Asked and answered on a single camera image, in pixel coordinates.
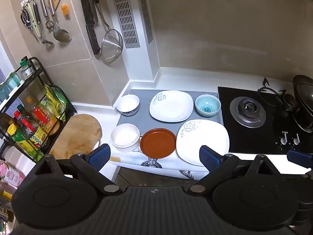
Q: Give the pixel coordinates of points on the green cap jar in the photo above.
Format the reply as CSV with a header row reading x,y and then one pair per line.
x,y
26,67

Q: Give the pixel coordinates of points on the red cap sauce bottle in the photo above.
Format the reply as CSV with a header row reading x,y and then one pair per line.
x,y
32,130

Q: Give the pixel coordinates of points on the yellow green snack bag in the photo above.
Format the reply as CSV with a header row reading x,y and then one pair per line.
x,y
56,101

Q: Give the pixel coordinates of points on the green handled peeler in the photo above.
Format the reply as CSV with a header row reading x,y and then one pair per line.
x,y
33,21

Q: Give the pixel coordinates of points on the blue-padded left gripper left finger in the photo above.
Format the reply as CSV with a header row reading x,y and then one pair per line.
x,y
89,165

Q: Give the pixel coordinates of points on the white patterned cloth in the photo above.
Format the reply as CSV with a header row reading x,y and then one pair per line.
x,y
171,166

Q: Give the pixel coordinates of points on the kitchen scissors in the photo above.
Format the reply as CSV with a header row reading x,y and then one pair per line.
x,y
25,18

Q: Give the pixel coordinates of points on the light blue ceramic bowl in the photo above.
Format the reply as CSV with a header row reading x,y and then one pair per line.
x,y
207,105

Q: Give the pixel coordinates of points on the yellow cap sauce bottle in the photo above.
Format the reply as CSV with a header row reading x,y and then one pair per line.
x,y
25,143

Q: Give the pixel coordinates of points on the grey counter mat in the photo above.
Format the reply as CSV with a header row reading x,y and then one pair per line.
x,y
144,121

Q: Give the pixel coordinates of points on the silver gas burner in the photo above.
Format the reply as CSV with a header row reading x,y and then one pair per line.
x,y
248,112

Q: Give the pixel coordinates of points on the grey wall vent grille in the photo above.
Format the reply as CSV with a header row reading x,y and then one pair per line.
x,y
127,23

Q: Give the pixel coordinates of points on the metal mesh strainer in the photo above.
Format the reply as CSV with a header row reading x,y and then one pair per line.
x,y
112,43

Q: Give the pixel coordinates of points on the white square plate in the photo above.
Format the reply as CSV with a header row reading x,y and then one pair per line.
x,y
171,106
198,132

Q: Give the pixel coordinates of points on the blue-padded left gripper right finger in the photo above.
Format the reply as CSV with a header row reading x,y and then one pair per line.
x,y
219,167

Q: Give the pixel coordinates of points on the black wire spice rack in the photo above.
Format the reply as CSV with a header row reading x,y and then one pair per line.
x,y
15,85

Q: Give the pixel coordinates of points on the brown round plate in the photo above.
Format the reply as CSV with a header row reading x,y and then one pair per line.
x,y
158,143

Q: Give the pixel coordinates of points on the white bowl blue pattern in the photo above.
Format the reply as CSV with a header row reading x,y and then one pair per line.
x,y
128,105

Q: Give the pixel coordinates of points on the black wok with lid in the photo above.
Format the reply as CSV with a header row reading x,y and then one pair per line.
x,y
303,93

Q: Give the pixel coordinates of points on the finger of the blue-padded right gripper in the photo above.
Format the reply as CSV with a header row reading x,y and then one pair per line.
x,y
299,158

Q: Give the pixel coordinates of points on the orange wall hook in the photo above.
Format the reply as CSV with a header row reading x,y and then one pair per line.
x,y
65,10

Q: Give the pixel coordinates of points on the cooking oil bottle red label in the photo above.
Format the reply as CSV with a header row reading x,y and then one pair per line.
x,y
46,119

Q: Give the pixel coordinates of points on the white plain bowl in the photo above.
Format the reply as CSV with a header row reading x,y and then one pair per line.
x,y
125,137

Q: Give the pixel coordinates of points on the black gas stove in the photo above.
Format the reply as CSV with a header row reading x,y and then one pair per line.
x,y
277,136

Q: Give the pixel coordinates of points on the round wooden cutting board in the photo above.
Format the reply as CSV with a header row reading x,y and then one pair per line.
x,y
80,135

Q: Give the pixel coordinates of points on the black-handled cleaver knife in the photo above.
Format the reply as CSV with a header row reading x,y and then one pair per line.
x,y
89,23

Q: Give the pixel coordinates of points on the steel ladle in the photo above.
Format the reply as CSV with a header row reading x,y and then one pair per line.
x,y
59,34

